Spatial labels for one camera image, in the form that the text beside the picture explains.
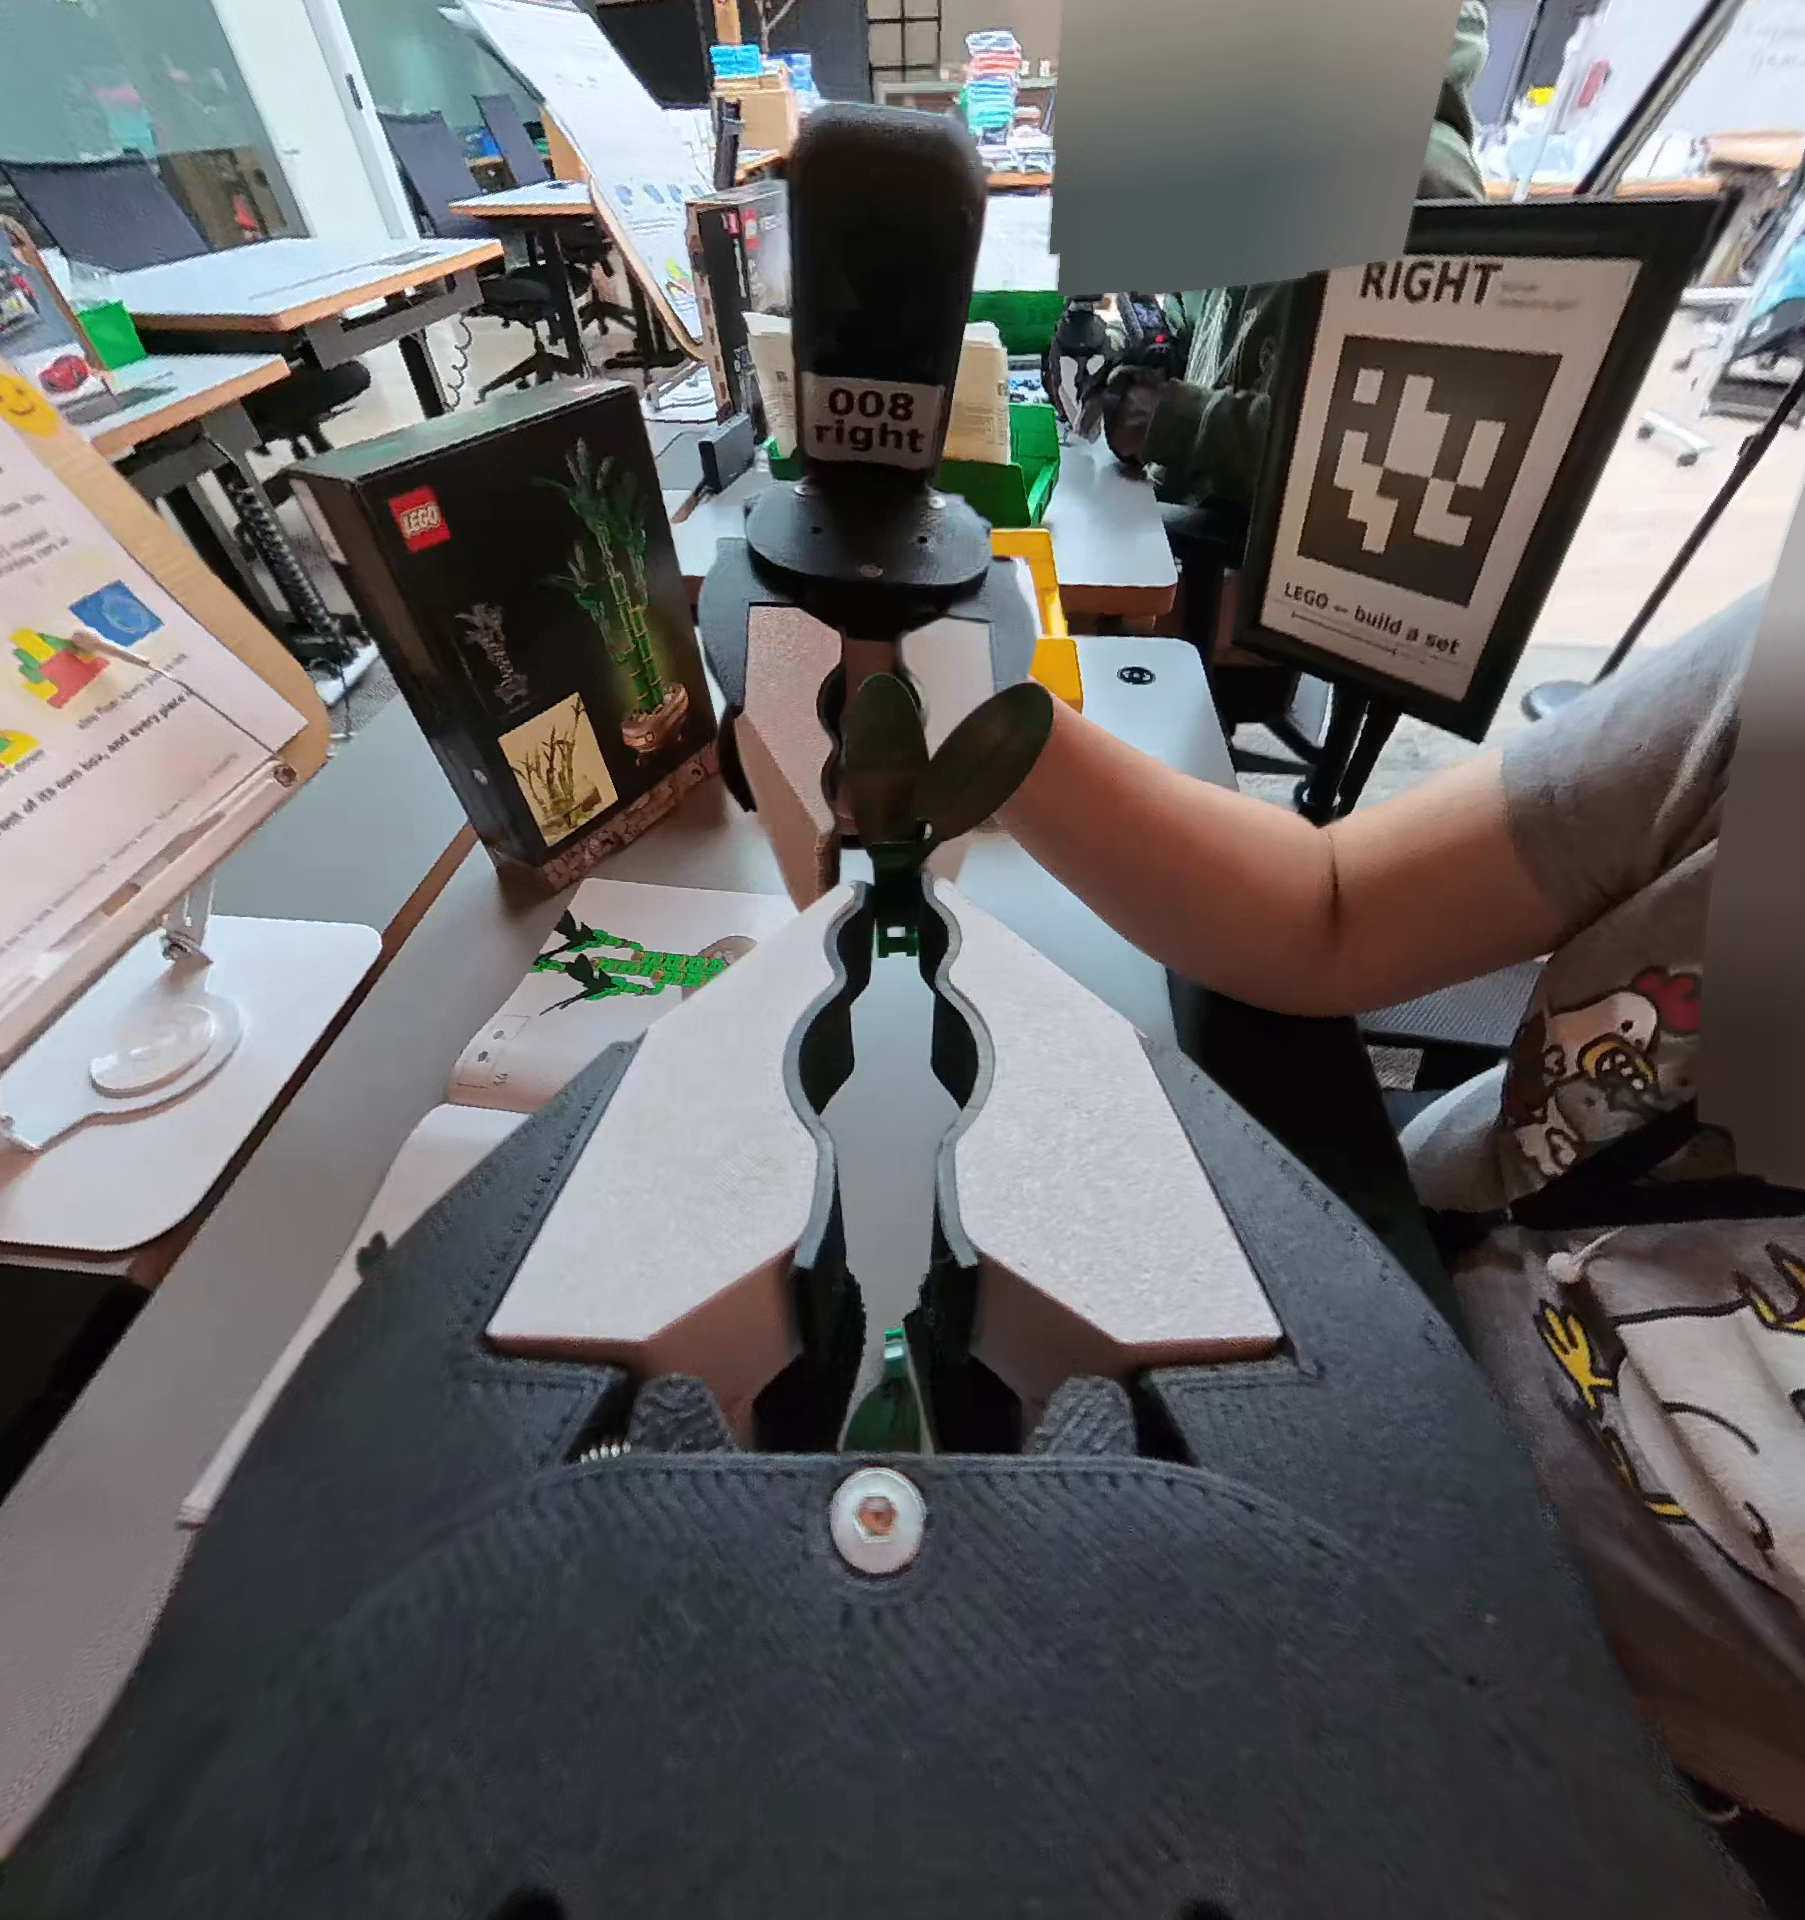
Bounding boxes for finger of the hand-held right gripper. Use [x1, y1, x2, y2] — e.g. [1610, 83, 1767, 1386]
[898, 617, 1008, 890]
[735, 600, 856, 905]

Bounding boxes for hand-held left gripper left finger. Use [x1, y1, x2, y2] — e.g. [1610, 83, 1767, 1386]
[487, 883, 863, 1450]

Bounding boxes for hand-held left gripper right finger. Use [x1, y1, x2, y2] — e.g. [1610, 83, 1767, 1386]
[924, 879, 1284, 1450]

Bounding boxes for dark green lego leaf piece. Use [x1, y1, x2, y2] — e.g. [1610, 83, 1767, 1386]
[838, 673, 1056, 962]

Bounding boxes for dark lego set box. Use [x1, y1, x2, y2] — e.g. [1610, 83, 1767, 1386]
[687, 181, 790, 423]

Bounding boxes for lego instruction booklet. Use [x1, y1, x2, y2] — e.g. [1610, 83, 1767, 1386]
[184, 879, 802, 1530]

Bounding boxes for black lego set box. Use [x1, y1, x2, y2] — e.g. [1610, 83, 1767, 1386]
[290, 379, 721, 881]

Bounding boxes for yellow plastic bin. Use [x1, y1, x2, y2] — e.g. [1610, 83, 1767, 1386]
[1026, 525, 1083, 709]

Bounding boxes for stack of white boxes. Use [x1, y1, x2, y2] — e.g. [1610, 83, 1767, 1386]
[753, 314, 1012, 469]

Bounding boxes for green plastic bin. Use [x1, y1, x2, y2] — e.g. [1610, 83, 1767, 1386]
[924, 401, 1065, 526]

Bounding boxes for small grey side table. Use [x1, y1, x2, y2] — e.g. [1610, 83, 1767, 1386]
[1068, 636, 1242, 789]

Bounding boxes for document stand with sheet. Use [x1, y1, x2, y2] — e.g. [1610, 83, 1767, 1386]
[459, 0, 723, 362]

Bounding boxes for white document stand base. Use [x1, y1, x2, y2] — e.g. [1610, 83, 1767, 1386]
[0, 885, 383, 1255]

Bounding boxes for framed marker sign stand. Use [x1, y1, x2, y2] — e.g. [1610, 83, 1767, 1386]
[1235, 196, 1729, 820]

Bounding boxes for wooden top office desk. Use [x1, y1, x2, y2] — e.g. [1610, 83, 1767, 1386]
[91, 234, 506, 423]

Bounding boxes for person's printed pants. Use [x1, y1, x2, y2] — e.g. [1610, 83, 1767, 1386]
[1449, 1201, 1805, 1853]

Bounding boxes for person's printed grey shirt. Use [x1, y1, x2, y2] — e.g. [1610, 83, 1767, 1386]
[1403, 593, 1765, 1217]

